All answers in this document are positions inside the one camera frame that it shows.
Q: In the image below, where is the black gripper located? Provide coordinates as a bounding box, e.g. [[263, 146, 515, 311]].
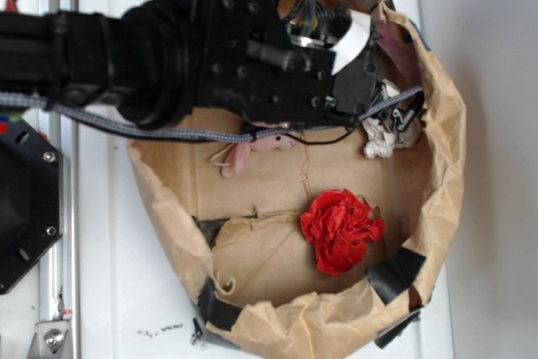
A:
[[155, 0, 377, 127]]

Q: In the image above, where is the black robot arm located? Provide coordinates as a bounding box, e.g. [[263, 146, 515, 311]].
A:
[[1, 0, 378, 129]]

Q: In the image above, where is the crumpled white paper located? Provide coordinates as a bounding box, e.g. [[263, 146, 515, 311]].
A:
[[361, 79, 425, 159]]

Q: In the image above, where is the pink plush bunny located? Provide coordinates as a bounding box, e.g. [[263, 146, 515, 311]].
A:
[[208, 131, 298, 178]]

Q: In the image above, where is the crumpled red paper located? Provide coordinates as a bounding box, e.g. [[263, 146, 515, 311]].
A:
[[299, 189, 385, 276]]

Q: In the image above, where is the brown paper bag bin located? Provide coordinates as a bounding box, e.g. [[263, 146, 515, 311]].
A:
[[128, 0, 466, 358]]

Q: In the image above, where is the white plastic tray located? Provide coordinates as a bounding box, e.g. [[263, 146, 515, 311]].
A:
[[77, 0, 457, 359]]

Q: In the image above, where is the grey braided cable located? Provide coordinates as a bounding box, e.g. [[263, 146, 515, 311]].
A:
[[0, 84, 425, 144]]

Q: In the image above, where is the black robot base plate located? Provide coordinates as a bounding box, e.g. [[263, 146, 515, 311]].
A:
[[0, 119, 62, 295]]

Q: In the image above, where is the aluminium rail frame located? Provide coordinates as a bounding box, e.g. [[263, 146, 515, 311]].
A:
[[27, 0, 82, 358]]

